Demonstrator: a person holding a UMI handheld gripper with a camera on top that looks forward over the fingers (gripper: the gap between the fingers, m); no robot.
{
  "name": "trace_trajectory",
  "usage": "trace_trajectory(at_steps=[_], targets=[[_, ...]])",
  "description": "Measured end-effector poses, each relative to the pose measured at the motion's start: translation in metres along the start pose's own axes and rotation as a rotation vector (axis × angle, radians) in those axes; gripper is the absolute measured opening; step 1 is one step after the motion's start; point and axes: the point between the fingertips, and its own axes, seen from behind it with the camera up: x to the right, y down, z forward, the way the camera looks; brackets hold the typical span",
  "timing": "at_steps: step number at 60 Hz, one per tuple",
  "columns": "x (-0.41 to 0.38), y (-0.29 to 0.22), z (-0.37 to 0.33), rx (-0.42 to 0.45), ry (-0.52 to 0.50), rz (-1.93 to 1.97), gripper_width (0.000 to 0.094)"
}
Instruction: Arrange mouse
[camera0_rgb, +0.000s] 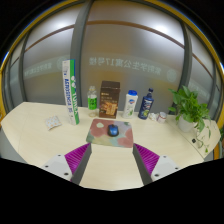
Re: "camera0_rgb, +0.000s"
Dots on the small patterned tissue packet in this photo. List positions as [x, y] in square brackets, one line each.
[53, 122]

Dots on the dark blue pump bottle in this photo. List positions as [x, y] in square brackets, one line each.
[146, 105]

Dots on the blue computer mouse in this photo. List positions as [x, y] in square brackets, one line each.
[113, 130]

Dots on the white bottle blue cap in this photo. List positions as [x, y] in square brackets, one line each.
[130, 105]

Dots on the brown snack box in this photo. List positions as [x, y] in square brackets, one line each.
[109, 100]

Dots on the green plant white pot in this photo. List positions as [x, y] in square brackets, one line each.
[186, 125]

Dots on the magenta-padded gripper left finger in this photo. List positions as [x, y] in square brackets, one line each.
[76, 159]

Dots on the small black table socket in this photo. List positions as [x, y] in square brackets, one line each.
[193, 140]

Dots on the crumpled white tissue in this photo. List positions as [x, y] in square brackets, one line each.
[152, 116]

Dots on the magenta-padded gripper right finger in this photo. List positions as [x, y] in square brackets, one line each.
[148, 160]

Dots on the pastel floral mouse pad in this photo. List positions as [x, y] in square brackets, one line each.
[98, 135]

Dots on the white green shuttlecock tube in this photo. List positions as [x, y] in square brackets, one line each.
[70, 93]

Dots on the clear bottle green label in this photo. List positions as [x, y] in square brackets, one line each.
[92, 103]

